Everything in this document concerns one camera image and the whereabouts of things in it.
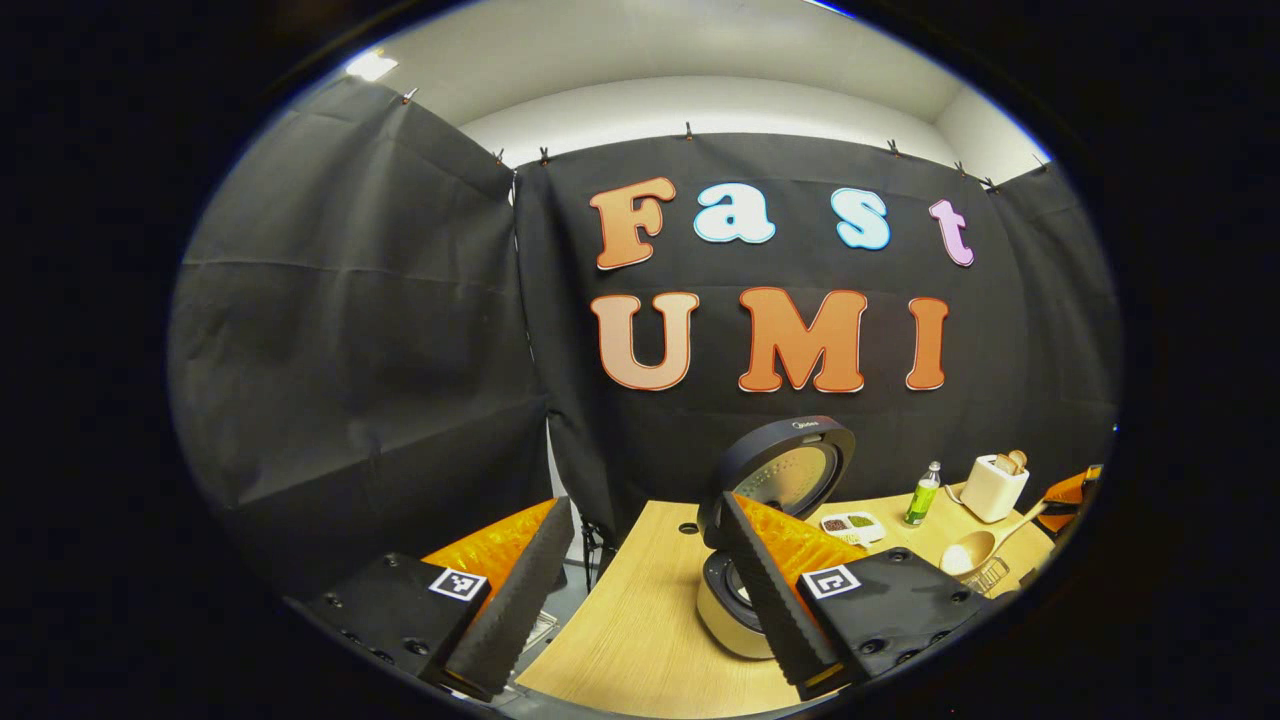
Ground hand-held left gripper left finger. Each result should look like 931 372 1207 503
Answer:
285 495 578 704

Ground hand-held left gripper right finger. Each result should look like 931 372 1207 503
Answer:
718 490 993 701

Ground wire chopstick holder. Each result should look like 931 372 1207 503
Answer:
960 555 1011 598

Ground wooden spoon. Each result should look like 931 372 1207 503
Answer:
940 500 1051 578

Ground black and cream rice cooker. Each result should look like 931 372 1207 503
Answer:
695 414 859 662

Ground white toaster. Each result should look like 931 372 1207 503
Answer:
960 453 1031 524

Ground black tripod stand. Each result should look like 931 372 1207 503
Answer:
575 515 616 593

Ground white divided grain tray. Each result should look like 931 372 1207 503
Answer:
818 511 887 547

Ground green drink bottle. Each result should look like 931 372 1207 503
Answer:
903 461 943 528

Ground black backdrop cloth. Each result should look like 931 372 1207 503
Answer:
168 75 1121 601

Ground row of small backdrop clips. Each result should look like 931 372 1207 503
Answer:
400 88 1051 196

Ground ceiling light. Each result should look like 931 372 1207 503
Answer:
345 50 401 83

